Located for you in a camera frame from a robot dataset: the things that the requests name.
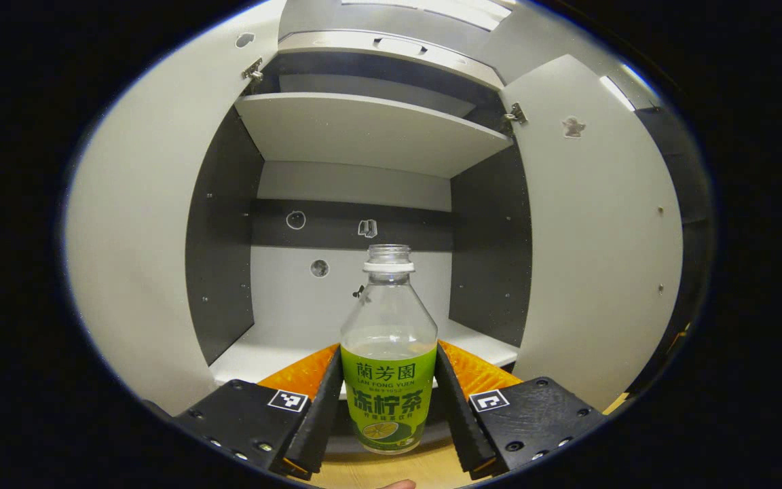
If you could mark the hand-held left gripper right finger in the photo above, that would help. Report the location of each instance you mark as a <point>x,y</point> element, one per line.
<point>459,421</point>

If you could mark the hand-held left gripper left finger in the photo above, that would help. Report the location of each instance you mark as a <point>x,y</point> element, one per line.
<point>323,414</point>

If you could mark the green label bottle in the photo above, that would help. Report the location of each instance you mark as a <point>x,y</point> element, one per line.
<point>387,401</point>

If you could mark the grey cabinet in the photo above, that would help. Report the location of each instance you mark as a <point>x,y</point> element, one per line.
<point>282,299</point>

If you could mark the grey cabinet door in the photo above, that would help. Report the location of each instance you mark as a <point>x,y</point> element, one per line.
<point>601,258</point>
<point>133,238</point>

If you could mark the small ceiling light panel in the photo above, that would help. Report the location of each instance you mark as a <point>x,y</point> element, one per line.
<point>616,92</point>

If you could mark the large ceiling light panel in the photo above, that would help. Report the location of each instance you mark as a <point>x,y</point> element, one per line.
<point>459,10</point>

